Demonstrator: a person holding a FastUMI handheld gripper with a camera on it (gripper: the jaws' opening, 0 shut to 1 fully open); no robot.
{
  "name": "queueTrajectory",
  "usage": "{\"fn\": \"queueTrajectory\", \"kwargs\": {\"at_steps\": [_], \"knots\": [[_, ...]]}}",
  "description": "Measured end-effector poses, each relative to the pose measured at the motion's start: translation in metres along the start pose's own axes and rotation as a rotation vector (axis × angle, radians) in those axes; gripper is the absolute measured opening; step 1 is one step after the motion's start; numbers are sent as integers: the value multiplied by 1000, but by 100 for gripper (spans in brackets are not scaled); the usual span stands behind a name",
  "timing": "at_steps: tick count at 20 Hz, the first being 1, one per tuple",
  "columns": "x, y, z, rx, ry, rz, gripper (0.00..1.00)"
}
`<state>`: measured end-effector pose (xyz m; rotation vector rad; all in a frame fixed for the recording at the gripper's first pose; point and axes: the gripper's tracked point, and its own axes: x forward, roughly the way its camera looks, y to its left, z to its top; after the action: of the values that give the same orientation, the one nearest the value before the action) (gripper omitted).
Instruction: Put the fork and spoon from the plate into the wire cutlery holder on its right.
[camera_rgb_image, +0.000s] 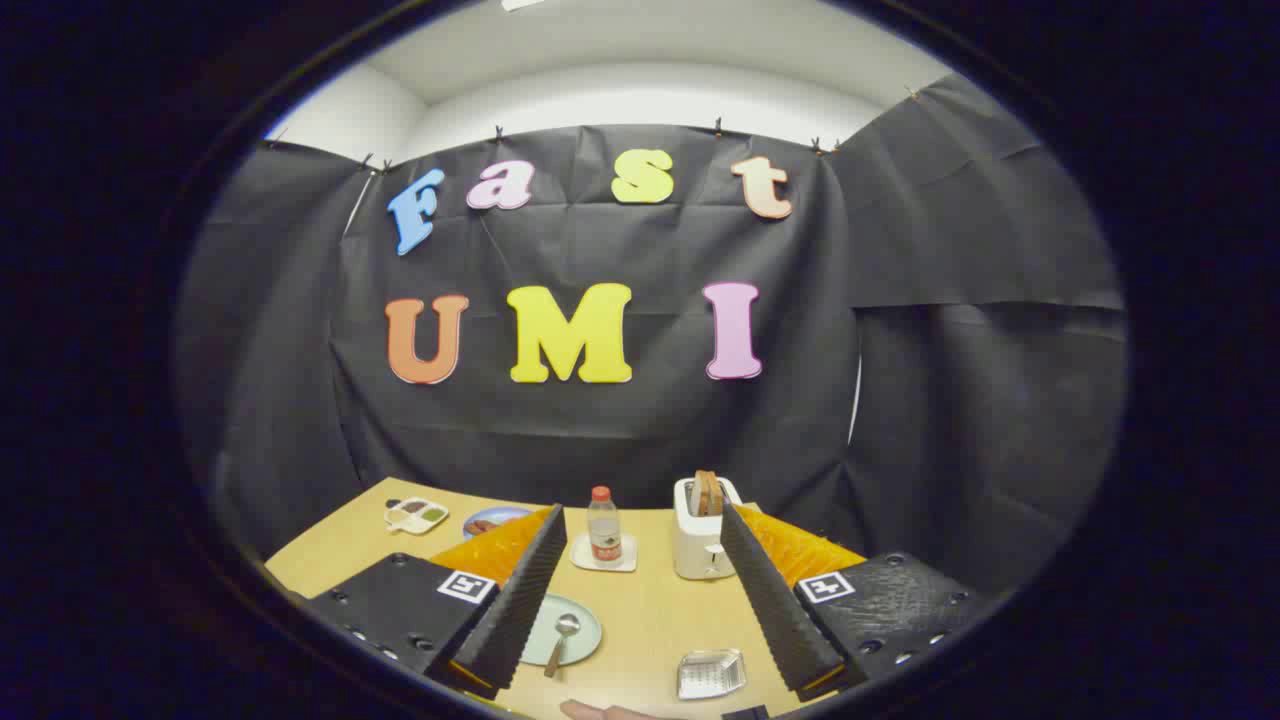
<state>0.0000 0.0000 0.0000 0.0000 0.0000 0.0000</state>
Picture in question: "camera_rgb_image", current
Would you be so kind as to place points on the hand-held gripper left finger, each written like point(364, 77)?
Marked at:
point(525, 600)

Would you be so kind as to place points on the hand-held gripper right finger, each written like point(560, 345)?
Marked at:
point(775, 610)

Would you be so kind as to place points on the white square coaster tray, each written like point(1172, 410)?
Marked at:
point(580, 555)

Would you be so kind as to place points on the light green plate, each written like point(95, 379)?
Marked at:
point(585, 645)

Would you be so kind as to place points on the blue plate with food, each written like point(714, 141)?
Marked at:
point(505, 517)

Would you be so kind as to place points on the white toaster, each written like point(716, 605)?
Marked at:
point(695, 545)

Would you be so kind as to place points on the clear water bottle red cap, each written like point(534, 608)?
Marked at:
point(604, 530)

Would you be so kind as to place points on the black table clamp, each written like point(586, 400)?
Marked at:
point(745, 713)

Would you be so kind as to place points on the brown toast slice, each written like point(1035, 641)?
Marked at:
point(714, 492)
point(700, 492)

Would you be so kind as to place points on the small white sauce dish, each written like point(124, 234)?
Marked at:
point(415, 515)

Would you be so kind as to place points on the black backdrop cloth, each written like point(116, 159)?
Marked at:
point(600, 440)

